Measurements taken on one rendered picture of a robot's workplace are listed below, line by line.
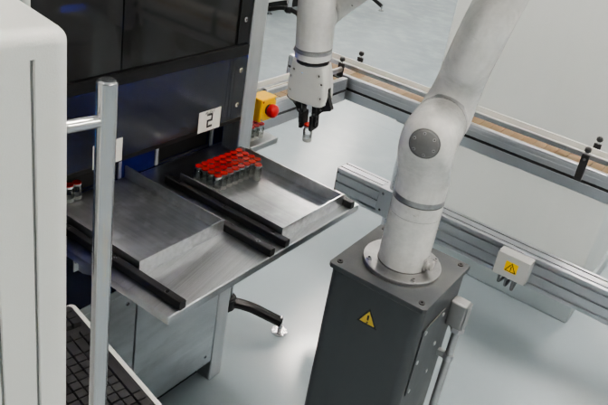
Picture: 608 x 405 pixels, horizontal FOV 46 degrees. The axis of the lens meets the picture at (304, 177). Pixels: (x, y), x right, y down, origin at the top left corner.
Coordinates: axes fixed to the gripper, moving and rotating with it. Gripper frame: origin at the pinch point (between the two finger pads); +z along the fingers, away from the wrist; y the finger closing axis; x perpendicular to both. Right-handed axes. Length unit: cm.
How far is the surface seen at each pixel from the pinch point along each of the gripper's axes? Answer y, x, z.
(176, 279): -2.6, -44.3, 21.2
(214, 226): -7.5, -25.8, 19.9
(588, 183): 55, 83, 37
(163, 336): -35, -17, 77
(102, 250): 20, -82, -20
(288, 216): -0.6, -5.5, 25.1
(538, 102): 21, 146, 41
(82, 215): -34, -41, 20
